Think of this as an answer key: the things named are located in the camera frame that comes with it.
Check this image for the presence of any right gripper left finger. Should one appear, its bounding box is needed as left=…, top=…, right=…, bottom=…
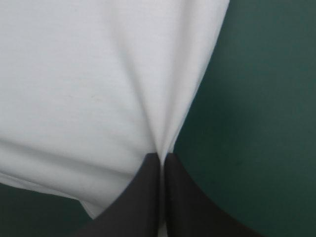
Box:
left=73, top=153, right=161, bottom=237

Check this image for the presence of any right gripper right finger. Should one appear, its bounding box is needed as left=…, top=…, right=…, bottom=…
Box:
left=164, top=153, right=263, bottom=237

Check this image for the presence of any white T-shirt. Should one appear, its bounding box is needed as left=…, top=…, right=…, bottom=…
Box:
left=0, top=0, right=231, bottom=237

